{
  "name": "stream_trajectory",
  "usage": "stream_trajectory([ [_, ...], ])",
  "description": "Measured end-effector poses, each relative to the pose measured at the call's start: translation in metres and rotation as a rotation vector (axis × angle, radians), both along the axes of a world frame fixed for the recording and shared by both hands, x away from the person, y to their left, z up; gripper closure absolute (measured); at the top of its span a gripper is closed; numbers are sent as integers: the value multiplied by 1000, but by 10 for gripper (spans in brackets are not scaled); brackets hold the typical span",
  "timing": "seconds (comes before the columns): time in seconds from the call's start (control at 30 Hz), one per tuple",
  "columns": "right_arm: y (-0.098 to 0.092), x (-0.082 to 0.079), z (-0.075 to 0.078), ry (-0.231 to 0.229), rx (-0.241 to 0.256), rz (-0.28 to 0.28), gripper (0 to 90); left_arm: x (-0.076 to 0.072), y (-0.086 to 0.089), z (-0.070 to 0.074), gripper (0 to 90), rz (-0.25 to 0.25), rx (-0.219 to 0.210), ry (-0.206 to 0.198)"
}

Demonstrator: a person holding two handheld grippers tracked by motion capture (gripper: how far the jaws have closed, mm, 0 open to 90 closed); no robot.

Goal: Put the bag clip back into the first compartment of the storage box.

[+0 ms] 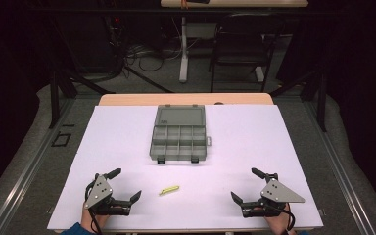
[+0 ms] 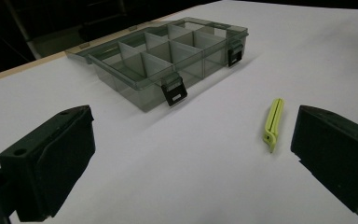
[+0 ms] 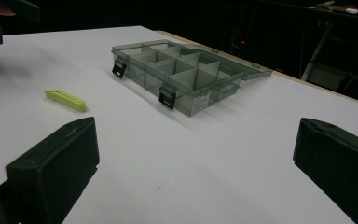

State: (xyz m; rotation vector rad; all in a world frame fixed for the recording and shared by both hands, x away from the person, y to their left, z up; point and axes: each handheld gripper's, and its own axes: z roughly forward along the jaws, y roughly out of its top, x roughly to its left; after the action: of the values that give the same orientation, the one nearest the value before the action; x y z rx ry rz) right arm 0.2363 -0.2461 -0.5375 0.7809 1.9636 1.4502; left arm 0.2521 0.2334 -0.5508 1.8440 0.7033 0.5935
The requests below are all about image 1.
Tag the metal floor rail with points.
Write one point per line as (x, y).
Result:
(339, 169)
(29, 169)

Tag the wooden table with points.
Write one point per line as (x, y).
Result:
(182, 99)

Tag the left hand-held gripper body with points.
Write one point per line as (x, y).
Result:
(100, 193)

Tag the desk with white legs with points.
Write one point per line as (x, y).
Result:
(235, 3)

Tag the orange object on desk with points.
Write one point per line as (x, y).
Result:
(184, 3)

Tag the person's right hand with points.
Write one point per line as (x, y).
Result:
(278, 221)

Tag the person's left hand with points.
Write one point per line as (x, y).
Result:
(88, 219)

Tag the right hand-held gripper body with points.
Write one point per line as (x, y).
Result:
(279, 193)

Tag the black chair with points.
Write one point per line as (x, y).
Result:
(244, 42)

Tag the black metal stand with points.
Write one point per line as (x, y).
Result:
(56, 98)
(319, 98)

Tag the grey plastic compartment box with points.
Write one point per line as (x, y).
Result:
(179, 137)

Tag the small yellow-green clip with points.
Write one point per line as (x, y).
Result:
(169, 190)

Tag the white table mat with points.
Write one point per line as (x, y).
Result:
(241, 156)

